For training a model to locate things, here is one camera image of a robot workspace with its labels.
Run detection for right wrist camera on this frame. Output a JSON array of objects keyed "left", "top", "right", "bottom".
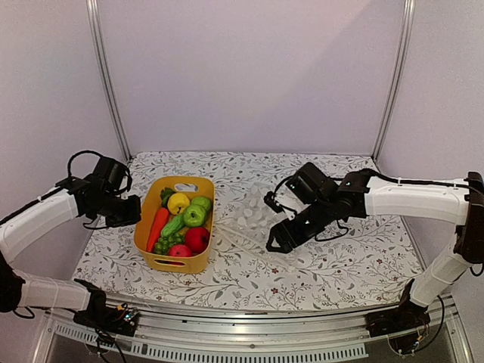
[{"left": 263, "top": 191, "right": 284, "bottom": 213}]

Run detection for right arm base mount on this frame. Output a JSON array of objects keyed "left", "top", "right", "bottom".
[{"left": 365, "top": 279, "right": 430, "bottom": 355}]

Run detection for green toy grapes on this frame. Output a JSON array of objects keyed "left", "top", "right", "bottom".
[{"left": 152, "top": 233, "right": 185, "bottom": 256}]

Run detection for yellow plastic basket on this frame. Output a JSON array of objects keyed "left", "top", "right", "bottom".
[{"left": 134, "top": 175, "right": 216, "bottom": 275}]

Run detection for pink red toy peach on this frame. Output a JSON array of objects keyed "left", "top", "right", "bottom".
[{"left": 168, "top": 244, "right": 193, "bottom": 258}]

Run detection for aluminium frame post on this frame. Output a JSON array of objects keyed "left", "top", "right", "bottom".
[
  {"left": 85, "top": 0, "right": 132, "bottom": 161},
  {"left": 371, "top": 0, "right": 416, "bottom": 164}
]

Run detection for green toy leafy vegetable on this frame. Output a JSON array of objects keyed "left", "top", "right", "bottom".
[{"left": 160, "top": 188, "right": 175, "bottom": 209}]

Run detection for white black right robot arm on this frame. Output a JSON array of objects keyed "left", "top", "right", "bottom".
[{"left": 264, "top": 163, "right": 483, "bottom": 330}]

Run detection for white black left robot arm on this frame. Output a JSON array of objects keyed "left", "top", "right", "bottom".
[{"left": 1, "top": 154, "right": 141, "bottom": 328}]

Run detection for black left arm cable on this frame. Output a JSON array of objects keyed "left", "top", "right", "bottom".
[{"left": 66, "top": 150, "right": 132, "bottom": 190}]

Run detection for green toy bitter gourd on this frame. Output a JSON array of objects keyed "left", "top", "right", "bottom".
[{"left": 160, "top": 214, "right": 185, "bottom": 238}]

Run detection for orange toy carrot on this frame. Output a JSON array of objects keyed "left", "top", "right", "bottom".
[{"left": 146, "top": 207, "right": 170, "bottom": 253}]

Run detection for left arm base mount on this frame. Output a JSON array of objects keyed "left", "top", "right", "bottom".
[{"left": 73, "top": 278, "right": 139, "bottom": 337}]

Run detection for right aluminium frame post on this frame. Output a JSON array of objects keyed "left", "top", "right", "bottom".
[{"left": 371, "top": 0, "right": 416, "bottom": 164}]

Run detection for yellow toy apple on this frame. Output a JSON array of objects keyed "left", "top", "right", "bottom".
[{"left": 167, "top": 192, "right": 191, "bottom": 216}]

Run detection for green toy apple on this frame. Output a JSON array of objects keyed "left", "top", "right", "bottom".
[{"left": 183, "top": 205, "right": 207, "bottom": 228}]

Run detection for aluminium front rail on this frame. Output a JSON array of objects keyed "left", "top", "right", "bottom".
[{"left": 33, "top": 294, "right": 474, "bottom": 362}]

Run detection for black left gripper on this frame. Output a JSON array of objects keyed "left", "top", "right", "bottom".
[{"left": 92, "top": 191, "right": 141, "bottom": 228}]

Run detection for clear polka dot zip bag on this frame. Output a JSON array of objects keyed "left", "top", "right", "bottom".
[{"left": 214, "top": 182, "right": 304, "bottom": 271}]

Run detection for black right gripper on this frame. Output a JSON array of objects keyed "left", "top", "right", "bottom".
[{"left": 265, "top": 197, "right": 334, "bottom": 254}]

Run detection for green toy pear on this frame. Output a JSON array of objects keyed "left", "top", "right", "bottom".
[{"left": 191, "top": 196, "right": 213, "bottom": 213}]

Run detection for left aluminium frame post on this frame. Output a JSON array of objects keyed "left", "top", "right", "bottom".
[{"left": 85, "top": 0, "right": 132, "bottom": 161}]

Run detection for red toy apple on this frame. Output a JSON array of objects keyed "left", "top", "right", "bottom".
[{"left": 185, "top": 227, "right": 210, "bottom": 254}]

